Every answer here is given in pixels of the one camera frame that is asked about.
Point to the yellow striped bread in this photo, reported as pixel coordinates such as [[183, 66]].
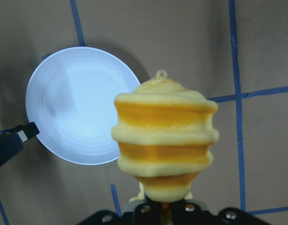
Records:
[[164, 133]]

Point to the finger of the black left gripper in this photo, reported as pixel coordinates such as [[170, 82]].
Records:
[[12, 140]]

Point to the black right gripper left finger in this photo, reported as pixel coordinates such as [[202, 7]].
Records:
[[107, 217]]

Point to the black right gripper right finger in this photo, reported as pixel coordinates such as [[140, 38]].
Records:
[[228, 216]]

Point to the light blue plate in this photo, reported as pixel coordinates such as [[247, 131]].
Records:
[[70, 97]]

